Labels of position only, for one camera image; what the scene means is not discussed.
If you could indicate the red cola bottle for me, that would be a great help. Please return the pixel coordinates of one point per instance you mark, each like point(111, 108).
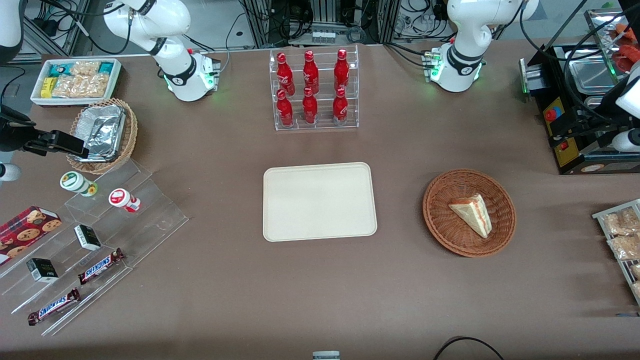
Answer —
point(284, 111)
point(284, 75)
point(310, 74)
point(341, 72)
point(309, 109)
point(340, 109)

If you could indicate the silver foil container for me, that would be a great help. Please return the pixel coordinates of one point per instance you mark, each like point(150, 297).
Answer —
point(105, 140)
point(95, 112)

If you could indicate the cream rectangular plastic tray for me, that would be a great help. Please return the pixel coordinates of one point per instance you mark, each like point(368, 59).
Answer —
point(320, 202)

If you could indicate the red cookie box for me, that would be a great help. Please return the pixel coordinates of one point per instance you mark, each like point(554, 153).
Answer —
point(25, 230)

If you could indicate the steel warmer pan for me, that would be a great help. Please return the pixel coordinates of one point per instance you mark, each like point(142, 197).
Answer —
point(595, 102)
point(595, 75)

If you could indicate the yellow snack pack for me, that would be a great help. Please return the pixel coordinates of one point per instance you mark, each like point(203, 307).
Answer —
point(48, 87)

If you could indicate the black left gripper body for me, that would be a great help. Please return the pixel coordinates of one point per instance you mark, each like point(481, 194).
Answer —
point(606, 106)

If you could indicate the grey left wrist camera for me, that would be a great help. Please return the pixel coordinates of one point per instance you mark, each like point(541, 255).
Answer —
point(627, 141)

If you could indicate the red lid yogurt cup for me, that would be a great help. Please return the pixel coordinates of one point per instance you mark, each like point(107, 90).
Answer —
point(121, 199)

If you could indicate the white rectangular snack bin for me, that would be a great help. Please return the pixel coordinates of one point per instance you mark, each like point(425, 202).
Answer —
point(37, 97)

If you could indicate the black hot food warmer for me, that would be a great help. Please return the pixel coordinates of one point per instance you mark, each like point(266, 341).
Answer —
point(575, 157)

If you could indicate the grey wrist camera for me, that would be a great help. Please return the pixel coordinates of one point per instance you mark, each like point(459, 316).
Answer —
point(9, 172)
point(627, 141)

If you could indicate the triangular white bread sandwich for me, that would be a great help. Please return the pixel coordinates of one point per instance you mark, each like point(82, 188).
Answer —
point(472, 212)

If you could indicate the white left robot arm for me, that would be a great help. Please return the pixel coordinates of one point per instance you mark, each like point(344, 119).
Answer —
point(462, 45)

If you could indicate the small black box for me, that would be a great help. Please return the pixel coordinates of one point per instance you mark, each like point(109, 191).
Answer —
point(88, 237)
point(42, 270)

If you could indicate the green lid yogurt cup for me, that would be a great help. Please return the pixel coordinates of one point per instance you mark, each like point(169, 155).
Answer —
point(75, 181)

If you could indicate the snickers chocolate bar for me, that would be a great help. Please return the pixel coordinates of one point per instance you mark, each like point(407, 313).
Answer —
point(54, 306)
point(100, 266)

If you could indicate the teal snack pack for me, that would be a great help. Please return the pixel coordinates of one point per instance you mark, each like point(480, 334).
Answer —
point(60, 70)
point(106, 68)

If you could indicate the small grey device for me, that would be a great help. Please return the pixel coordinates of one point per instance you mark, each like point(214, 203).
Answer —
point(326, 355)

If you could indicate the tray of packaged pastries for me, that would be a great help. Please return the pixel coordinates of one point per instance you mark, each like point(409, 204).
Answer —
point(600, 216)

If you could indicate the oval tan wicker basket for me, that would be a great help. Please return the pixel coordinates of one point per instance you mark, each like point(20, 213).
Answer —
point(131, 135)

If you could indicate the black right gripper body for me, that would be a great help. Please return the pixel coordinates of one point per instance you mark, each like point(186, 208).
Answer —
point(11, 136)

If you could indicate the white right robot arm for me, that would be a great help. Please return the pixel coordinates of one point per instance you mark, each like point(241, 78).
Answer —
point(170, 55)

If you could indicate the white power strip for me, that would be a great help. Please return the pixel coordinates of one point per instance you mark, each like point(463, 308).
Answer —
point(323, 37)

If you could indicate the round brown wicker basket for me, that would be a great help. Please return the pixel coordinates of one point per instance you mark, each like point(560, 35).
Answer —
point(450, 235)

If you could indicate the clear fried snack bag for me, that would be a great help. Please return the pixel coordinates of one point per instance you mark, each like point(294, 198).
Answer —
point(622, 222)
point(636, 271)
point(625, 247)
point(636, 290)

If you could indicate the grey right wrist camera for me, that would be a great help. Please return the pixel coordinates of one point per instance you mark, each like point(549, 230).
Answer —
point(9, 172)

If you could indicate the clear cracker bag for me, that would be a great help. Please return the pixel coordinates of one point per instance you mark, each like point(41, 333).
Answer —
point(86, 68)
point(80, 86)

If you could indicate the clear acrylic bottle rack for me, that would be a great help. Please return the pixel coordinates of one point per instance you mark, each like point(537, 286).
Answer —
point(322, 120)

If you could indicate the clear acrylic step display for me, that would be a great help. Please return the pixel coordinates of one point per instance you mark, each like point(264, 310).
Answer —
point(150, 220)

